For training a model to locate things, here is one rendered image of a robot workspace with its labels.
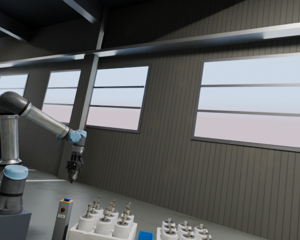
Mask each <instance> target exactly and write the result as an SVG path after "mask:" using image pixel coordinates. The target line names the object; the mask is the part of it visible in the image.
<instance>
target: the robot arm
mask: <svg viewBox="0 0 300 240"><path fill-rule="evenodd" d="M19 116H24V117H26V118H28V119H29V120H31V121H33V122H35V123H37V124H39V125H40V126H42V127H44V128H46V129H47V130H49V131H51V132H53V133H54V134H56V139H57V140H60V141H65V142H70V143H73V146H72V153H71V158H70V160H68V161H67V166H66V169H68V173H69V174H68V176H67V178H69V181H70V183H73V182H74V181H75V180H76V178H77V177H78V176H79V174H80V172H81V165H83V163H84V162H83V160H82V157H81V156H80V155H82V153H83V150H84V144H85V140H86V136H87V133H86V132H85V131H82V130H76V131H74V130H72V129H70V128H69V127H67V126H66V125H64V124H62V123H61V122H59V121H57V120H56V119H54V118H53V117H51V116H49V115H48V114H46V113H44V112H43V111H41V110H39V109H37V108H36V107H34V106H33V105H32V104H31V102H30V101H28V100H27V99H25V98H24V97H22V96H21V95H19V94H18V93H16V92H13V91H6V92H4V93H2V94H1V95H0V130H1V161H0V182H1V183H0V215H13V214H18V213H21V212H22V210H23V200H22V195H23V191H24V187H25V183H26V179H27V176H28V169H27V168H26V167H23V166H22V162H21V160H20V159H19V148H18V117H19ZM73 170H75V172H74V171H73ZM73 173H74V175H73ZM72 175H73V176H72Z"/></svg>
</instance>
